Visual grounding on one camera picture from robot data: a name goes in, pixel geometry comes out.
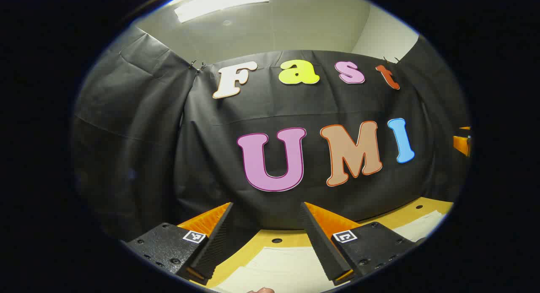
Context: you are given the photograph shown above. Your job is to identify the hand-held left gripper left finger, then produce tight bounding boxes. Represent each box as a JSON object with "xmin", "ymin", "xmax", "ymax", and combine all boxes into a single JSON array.
[{"xmin": 124, "ymin": 202, "xmax": 235, "ymax": 286}]

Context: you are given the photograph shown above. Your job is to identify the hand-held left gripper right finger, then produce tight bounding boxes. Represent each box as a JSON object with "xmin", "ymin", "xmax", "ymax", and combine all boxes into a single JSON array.
[{"xmin": 298, "ymin": 201, "xmax": 419, "ymax": 286}]

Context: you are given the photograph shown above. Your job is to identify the white jeans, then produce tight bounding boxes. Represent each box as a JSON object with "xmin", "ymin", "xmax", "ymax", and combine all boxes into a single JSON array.
[{"xmin": 211, "ymin": 209, "xmax": 447, "ymax": 293}]

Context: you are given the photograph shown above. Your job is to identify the black backdrop cloth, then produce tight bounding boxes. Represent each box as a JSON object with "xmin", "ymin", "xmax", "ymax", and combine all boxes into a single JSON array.
[{"xmin": 72, "ymin": 26, "xmax": 472, "ymax": 243}]

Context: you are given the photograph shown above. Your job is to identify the ceiling light panel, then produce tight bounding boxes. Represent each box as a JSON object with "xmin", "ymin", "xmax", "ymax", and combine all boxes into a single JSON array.
[{"xmin": 174, "ymin": 0, "xmax": 270, "ymax": 24}]

